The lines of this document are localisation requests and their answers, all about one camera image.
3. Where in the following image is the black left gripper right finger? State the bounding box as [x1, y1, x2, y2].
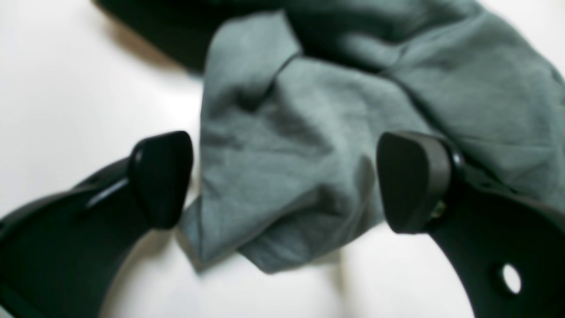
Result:
[376, 132, 565, 318]

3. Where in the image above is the grey t-shirt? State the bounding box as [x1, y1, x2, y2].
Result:
[97, 0, 564, 273]

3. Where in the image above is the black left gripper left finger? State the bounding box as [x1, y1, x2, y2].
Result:
[0, 131, 193, 318]

